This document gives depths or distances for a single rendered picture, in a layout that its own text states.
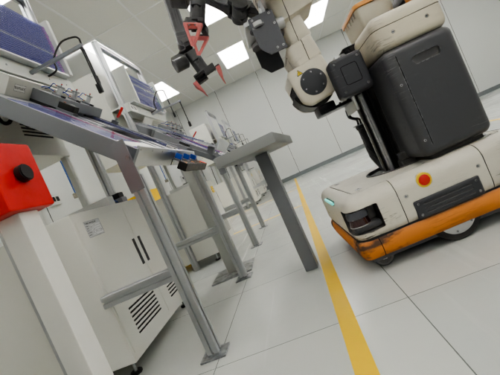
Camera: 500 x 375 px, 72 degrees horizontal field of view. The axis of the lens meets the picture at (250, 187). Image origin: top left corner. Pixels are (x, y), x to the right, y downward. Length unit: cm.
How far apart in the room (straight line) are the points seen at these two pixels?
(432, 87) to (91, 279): 134
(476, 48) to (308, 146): 468
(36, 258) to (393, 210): 104
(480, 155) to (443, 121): 16
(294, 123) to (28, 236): 860
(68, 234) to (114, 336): 39
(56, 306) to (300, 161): 854
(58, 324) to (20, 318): 63
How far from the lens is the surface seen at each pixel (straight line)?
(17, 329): 156
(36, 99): 179
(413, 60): 136
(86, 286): 135
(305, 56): 144
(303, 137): 920
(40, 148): 198
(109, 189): 204
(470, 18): 1073
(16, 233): 91
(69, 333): 91
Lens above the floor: 48
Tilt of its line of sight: 1 degrees down
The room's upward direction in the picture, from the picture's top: 24 degrees counter-clockwise
